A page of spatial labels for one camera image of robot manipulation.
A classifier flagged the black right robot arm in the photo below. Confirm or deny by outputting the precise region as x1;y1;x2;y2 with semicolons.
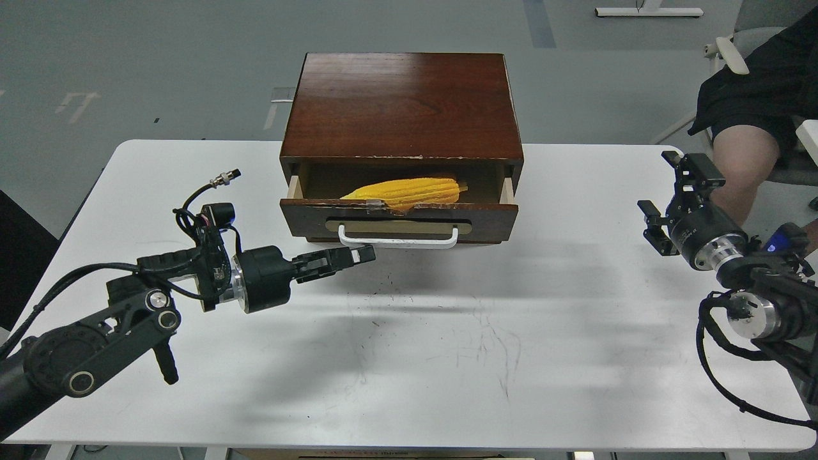
637;150;816;404

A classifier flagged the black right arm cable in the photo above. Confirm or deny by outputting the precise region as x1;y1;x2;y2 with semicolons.
695;291;818;430

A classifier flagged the grey office chair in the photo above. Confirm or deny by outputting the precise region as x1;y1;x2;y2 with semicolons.
703;1;817;187

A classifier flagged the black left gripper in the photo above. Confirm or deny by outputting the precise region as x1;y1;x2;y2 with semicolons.
233;245;376;314

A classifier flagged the dark wooden drawer cabinet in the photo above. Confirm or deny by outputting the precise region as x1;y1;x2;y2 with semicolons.
279;52;524;183

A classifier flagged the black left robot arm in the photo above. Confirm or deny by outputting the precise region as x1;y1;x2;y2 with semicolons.
1;169;376;440

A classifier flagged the wooden drawer with white handle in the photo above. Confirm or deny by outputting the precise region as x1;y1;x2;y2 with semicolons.
280;161;519;244

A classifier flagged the seated person in black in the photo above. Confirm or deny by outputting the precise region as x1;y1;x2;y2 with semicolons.
687;9;817;226

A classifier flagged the yellow plastic corn cob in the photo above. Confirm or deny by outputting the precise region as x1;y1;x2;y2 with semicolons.
341;177;468;211

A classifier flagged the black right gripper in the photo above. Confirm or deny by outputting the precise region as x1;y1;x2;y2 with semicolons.
637;149;748;271

